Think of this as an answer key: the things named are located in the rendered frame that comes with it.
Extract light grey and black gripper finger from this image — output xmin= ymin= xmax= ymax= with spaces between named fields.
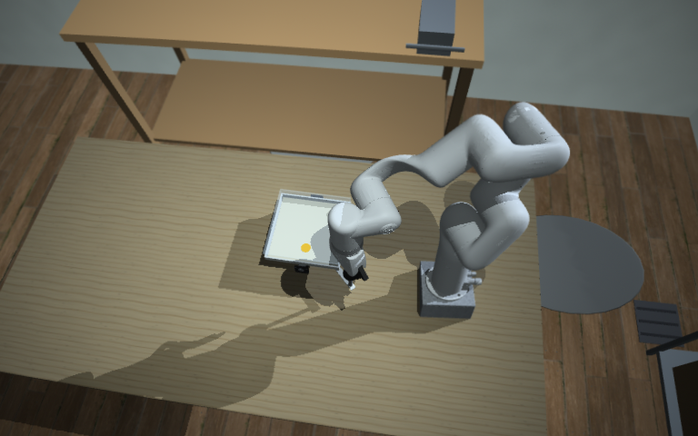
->
xmin=352 ymin=266 xmax=369 ymax=281

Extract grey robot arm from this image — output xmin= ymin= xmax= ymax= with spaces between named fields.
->
xmin=327 ymin=103 xmax=570 ymax=302

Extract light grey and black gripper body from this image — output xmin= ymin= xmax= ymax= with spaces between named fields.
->
xmin=329 ymin=237 xmax=366 ymax=277

